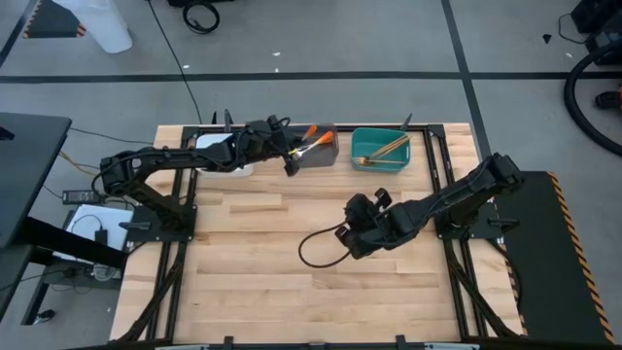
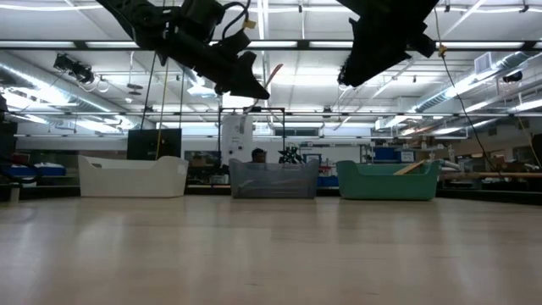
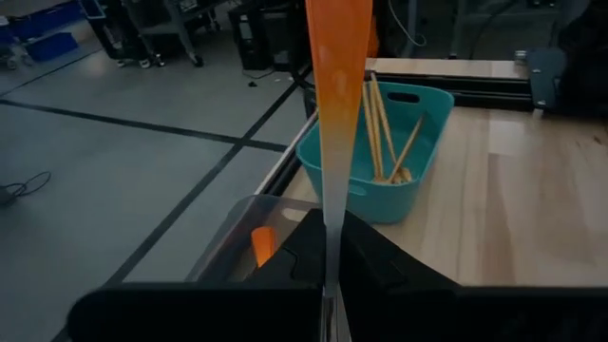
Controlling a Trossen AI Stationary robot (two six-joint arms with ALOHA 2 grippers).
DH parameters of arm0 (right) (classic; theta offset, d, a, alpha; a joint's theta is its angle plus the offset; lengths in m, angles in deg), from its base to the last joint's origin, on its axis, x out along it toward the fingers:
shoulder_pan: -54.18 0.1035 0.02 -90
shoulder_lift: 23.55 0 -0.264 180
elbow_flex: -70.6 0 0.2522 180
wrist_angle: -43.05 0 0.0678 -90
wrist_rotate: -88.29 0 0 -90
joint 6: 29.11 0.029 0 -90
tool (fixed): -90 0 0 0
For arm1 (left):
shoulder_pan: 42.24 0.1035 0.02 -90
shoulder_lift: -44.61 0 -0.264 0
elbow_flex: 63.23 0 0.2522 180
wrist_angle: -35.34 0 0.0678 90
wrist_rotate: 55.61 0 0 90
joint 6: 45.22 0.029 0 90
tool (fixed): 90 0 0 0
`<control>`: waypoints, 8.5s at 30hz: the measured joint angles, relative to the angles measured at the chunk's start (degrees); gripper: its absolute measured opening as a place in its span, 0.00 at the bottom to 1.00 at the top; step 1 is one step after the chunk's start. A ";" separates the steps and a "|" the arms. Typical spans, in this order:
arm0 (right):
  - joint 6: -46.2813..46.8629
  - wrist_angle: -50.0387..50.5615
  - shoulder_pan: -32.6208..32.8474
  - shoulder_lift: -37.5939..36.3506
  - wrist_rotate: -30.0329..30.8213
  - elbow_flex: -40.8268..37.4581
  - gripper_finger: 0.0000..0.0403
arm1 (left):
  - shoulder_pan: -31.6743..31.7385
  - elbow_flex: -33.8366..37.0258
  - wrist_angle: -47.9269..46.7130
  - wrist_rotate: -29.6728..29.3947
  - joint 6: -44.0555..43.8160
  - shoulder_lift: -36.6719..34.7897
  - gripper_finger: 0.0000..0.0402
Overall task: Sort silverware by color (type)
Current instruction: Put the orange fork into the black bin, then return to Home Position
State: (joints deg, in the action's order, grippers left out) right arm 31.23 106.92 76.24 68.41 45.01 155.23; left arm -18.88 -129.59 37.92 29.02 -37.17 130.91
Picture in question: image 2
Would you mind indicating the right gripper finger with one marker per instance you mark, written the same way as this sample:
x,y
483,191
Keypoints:
x,y
364,63

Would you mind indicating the background black robot arm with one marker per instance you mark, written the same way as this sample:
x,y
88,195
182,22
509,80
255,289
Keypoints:
x,y
290,154

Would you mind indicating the person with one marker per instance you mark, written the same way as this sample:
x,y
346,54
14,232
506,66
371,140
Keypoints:
x,y
258,155

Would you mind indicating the black monitor panel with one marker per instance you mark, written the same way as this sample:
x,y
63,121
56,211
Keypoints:
x,y
152,144

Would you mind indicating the blue storage box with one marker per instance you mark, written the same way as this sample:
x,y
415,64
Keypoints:
x,y
328,181
38,170
385,154

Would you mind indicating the white ceiling vent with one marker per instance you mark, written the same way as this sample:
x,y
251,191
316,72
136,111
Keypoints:
x,y
482,63

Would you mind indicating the grey translucent plastic bin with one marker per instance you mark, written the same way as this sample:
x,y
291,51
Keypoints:
x,y
275,182

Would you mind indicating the teal plastic bin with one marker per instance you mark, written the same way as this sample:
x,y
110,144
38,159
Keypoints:
x,y
381,186

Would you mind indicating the black ceiling fixture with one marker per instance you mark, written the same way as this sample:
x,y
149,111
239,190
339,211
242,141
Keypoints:
x,y
512,77
74,68

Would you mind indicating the white plastic bin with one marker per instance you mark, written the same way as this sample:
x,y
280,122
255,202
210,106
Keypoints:
x,y
131,182

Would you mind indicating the wooden workbench top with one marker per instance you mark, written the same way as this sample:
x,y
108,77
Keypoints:
x,y
499,174

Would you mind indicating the black metal rig frame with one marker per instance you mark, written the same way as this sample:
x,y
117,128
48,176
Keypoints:
x,y
252,109

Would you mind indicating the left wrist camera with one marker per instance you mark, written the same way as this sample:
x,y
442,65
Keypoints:
x,y
203,19

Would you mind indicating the black metal table frame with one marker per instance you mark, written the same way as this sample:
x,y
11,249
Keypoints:
x,y
209,191

